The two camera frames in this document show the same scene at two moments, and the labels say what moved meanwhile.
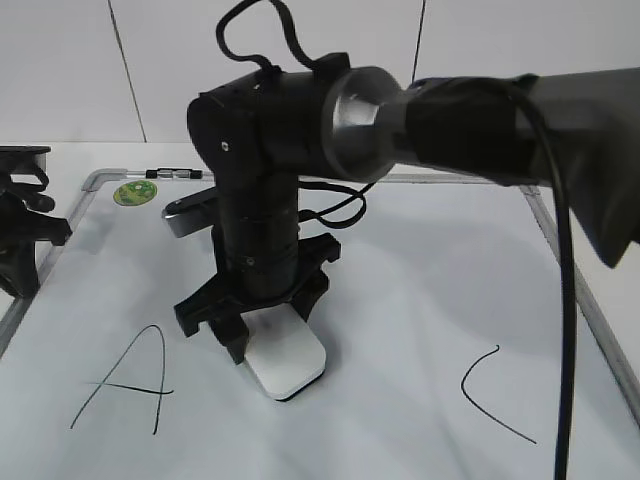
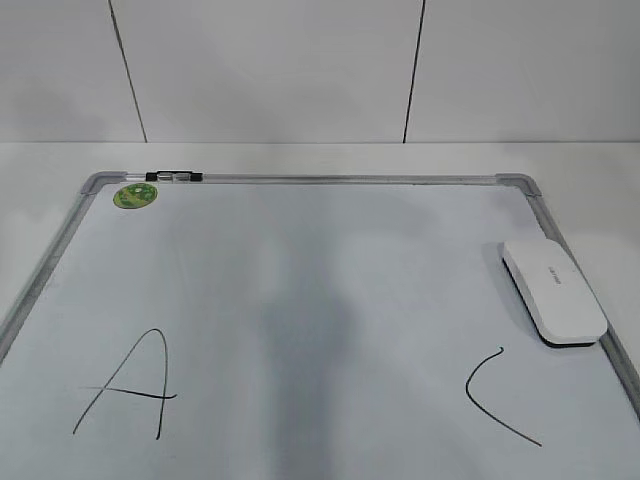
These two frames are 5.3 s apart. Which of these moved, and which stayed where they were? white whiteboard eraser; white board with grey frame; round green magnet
Moved: white whiteboard eraser
Stayed: round green magnet; white board with grey frame
